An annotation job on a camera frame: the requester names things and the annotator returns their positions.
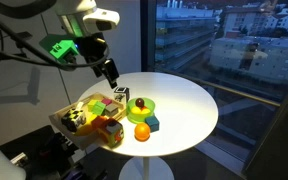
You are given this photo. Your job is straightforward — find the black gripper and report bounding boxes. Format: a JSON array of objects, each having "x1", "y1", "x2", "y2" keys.
[{"x1": 75, "y1": 32, "x2": 120, "y2": 90}]

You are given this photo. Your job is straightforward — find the magenta toy cube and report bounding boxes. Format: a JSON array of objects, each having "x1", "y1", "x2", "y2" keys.
[{"x1": 101, "y1": 97, "x2": 114, "y2": 106}]

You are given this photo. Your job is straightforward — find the light green toy cube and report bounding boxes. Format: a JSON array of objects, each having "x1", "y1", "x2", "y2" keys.
[{"x1": 86, "y1": 99, "x2": 99, "y2": 113}]

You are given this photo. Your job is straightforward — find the grey toy cube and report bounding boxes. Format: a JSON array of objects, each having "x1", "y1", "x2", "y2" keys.
[{"x1": 104, "y1": 103, "x2": 120, "y2": 118}]

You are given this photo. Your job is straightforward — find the dark brown toy ball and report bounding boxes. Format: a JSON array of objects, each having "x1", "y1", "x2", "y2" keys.
[{"x1": 134, "y1": 97, "x2": 145, "y2": 109}]

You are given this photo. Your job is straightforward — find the light wooden tray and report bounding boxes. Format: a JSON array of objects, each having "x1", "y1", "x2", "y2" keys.
[{"x1": 48, "y1": 92, "x2": 128, "y2": 150}]

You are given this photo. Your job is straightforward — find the orange toy fruit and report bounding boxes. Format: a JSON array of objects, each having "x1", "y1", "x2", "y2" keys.
[{"x1": 134, "y1": 122, "x2": 151, "y2": 142}]

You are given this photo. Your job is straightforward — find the teal toy cube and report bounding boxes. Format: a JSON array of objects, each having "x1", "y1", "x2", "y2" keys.
[{"x1": 144, "y1": 115, "x2": 160, "y2": 133}]

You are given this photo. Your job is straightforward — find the black and white picture cube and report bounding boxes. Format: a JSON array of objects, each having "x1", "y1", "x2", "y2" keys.
[{"x1": 113, "y1": 86, "x2": 131, "y2": 104}]

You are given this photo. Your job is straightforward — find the small orange red cube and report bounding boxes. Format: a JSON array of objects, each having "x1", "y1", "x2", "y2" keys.
[{"x1": 91, "y1": 114, "x2": 109, "y2": 130}]

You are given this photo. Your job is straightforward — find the black white checkered cube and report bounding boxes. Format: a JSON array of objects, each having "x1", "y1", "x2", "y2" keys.
[{"x1": 61, "y1": 107, "x2": 88, "y2": 133}]

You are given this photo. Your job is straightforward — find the green plastic bowl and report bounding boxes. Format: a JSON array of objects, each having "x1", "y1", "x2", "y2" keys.
[{"x1": 126, "y1": 97, "x2": 156, "y2": 125}]

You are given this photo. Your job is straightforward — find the black floor equipment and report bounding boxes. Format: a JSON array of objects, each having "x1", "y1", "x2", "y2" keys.
[{"x1": 0, "y1": 124, "x2": 109, "y2": 180}]

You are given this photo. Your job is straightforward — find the window handrail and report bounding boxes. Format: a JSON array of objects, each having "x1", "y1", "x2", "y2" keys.
[{"x1": 162, "y1": 69, "x2": 282, "y2": 108}]

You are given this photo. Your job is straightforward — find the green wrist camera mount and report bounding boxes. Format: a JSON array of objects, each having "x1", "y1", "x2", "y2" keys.
[{"x1": 48, "y1": 39, "x2": 80, "y2": 65}]

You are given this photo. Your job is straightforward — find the dark window frame post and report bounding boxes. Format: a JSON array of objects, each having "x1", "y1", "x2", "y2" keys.
[{"x1": 140, "y1": 0, "x2": 158, "y2": 74}]

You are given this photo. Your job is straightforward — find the white table pedestal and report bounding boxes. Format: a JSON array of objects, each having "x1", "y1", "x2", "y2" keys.
[{"x1": 118, "y1": 155, "x2": 175, "y2": 180}]

